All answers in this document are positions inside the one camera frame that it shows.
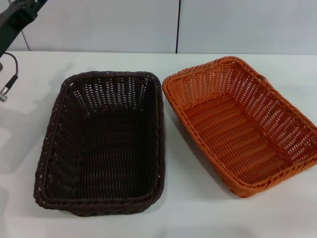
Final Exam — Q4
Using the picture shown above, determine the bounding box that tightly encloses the dark brown woven basket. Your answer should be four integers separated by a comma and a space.
33, 70, 166, 217

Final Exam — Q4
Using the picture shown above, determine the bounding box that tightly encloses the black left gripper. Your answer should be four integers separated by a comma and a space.
0, 0, 48, 55

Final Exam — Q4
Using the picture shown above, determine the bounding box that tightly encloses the orange woven basket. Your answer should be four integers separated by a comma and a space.
161, 56, 317, 199

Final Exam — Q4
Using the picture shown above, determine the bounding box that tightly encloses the black cable with metal plug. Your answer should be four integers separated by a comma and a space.
0, 51, 20, 103

